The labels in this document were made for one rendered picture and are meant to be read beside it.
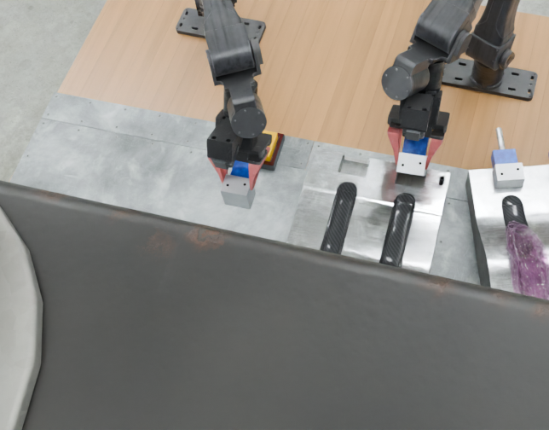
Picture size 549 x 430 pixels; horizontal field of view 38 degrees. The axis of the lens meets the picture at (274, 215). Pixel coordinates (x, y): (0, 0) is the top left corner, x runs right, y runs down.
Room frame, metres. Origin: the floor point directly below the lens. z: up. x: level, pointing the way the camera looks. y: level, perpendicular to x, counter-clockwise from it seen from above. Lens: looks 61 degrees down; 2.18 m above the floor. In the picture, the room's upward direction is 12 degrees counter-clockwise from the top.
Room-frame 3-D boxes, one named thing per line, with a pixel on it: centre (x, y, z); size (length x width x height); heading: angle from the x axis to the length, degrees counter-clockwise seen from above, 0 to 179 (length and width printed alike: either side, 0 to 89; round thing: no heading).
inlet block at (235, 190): (0.79, 0.03, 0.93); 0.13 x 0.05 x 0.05; 154
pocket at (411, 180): (0.73, -0.26, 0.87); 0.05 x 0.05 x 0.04; 63
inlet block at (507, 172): (0.74, -0.45, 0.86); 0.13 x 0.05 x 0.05; 170
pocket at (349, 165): (0.77, -0.17, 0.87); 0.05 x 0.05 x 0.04; 63
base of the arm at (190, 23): (1.26, 0.03, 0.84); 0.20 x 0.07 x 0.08; 61
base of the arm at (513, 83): (0.97, -0.49, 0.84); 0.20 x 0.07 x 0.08; 61
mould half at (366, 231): (0.55, -0.11, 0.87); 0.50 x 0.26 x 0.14; 153
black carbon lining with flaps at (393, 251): (0.56, -0.12, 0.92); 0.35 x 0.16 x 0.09; 153
